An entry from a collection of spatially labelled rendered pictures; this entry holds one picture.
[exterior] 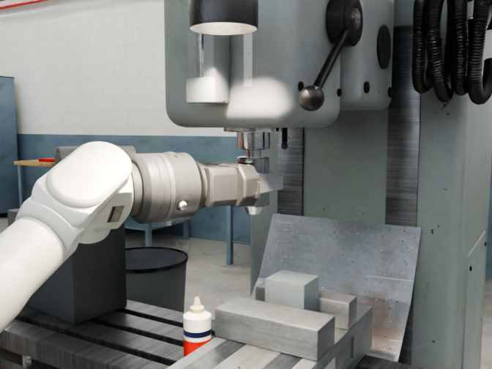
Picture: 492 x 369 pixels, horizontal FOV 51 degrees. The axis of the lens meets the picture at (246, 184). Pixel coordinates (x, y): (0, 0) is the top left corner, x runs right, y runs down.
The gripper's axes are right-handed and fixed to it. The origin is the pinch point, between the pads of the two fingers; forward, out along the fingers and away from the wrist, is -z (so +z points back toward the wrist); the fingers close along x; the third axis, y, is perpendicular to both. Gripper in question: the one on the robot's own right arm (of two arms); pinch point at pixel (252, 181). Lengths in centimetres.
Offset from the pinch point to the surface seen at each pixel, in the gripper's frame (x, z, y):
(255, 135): -2.2, 1.1, -6.6
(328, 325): -14.8, -1.3, 16.9
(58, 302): 34.2, 19.2, 24.3
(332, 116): -6.5, -9.0, -9.4
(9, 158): 738, -92, 37
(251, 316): -7.9, 5.6, 16.5
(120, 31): 571, -196, -126
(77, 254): 30.3, 16.7, 14.8
